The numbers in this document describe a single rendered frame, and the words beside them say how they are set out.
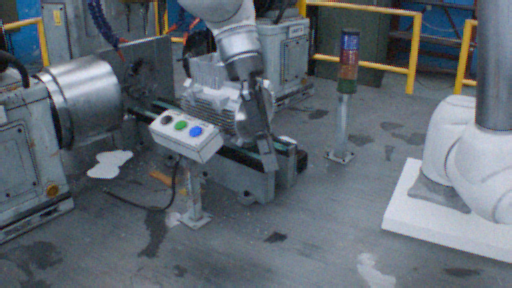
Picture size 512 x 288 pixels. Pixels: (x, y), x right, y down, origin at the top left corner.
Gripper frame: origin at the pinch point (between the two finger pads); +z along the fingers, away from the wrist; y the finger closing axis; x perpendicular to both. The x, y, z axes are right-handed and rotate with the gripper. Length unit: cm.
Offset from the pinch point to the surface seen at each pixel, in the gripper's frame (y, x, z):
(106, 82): 15, 41, -29
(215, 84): 22.1, 13.1, -20.2
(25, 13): 404, 389, -280
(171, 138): 0.0, 19.8, -8.5
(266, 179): 20.2, 6.0, 7.4
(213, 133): -0.3, 10.1, -7.1
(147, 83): 50, 45, -32
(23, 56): 413, 416, -219
